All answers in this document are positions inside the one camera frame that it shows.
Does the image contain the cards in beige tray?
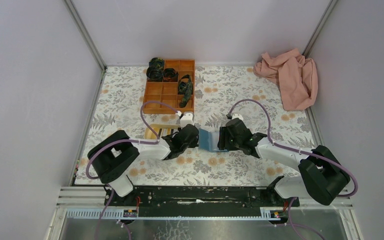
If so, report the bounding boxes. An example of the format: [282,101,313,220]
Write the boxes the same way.
[157,128,179,138]

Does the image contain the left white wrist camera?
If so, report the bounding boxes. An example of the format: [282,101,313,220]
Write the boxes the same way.
[175,111,195,129]

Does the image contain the floral patterned table mat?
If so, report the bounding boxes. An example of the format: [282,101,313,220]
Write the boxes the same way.
[74,66,316,186]

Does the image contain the beige oval tray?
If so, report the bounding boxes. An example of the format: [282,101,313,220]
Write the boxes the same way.
[144,124,180,140]

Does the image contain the dark rolled belt outside box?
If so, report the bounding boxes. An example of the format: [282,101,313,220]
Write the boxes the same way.
[148,57,165,69]

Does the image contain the dark rolled belt top-left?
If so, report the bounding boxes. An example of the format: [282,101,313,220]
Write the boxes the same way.
[146,66,164,82]

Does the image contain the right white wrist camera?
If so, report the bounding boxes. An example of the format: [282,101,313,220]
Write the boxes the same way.
[226,113,244,121]

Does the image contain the orange compartment organizer box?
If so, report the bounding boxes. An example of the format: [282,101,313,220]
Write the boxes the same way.
[143,59,195,114]

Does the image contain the pink crumpled cloth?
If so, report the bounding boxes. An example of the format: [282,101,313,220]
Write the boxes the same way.
[253,48,319,111]

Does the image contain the blue leather card holder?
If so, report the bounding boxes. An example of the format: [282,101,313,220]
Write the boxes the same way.
[198,128,228,153]

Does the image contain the white slotted cable duct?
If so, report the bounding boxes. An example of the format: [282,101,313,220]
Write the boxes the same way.
[65,207,291,222]

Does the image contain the dark rolled belt middle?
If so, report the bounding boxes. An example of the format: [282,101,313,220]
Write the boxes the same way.
[162,68,179,83]

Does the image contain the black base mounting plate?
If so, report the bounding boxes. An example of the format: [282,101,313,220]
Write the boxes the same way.
[104,185,300,218]

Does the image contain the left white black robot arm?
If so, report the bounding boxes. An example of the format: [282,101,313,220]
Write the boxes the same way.
[85,124,199,206]

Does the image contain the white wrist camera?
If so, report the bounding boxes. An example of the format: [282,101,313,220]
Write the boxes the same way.
[226,113,244,121]
[175,111,195,129]

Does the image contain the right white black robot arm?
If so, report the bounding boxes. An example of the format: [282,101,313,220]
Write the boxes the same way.
[217,118,351,206]

